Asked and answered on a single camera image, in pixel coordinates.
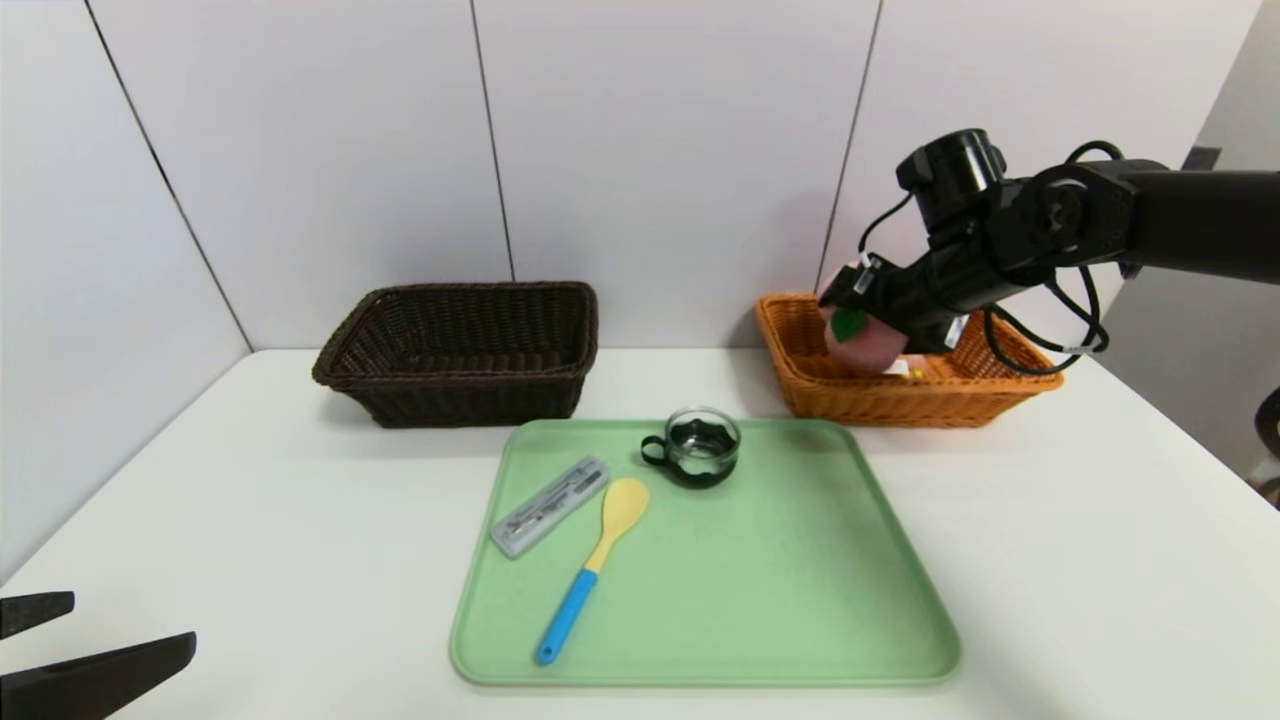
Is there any glass cup with black holder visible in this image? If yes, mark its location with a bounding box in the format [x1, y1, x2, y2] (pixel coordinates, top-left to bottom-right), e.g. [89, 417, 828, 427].
[640, 405, 743, 491]

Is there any clear plastic compass case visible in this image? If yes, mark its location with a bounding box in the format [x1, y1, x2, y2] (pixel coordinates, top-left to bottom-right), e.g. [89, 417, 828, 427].
[490, 455, 612, 559]

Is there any pink plush peach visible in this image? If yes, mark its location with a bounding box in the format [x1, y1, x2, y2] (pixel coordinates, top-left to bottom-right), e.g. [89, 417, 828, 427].
[820, 262, 911, 378]

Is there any dark brown wicker basket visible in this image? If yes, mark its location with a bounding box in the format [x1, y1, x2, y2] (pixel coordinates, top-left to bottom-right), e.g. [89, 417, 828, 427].
[311, 281, 600, 430]

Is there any orange wicker basket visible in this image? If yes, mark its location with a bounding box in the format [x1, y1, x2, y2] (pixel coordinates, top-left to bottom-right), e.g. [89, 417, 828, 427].
[754, 292, 1064, 429]

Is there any light green plastic tray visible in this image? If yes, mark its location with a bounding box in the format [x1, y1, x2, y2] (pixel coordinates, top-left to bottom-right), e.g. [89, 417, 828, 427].
[449, 418, 961, 687]

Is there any yellow spoon with blue handle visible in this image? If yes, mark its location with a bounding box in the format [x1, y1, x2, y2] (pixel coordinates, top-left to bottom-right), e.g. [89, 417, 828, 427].
[535, 477, 651, 665]

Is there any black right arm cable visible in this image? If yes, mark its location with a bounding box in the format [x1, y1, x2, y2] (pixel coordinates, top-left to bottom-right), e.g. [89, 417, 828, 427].
[855, 140, 1126, 379]

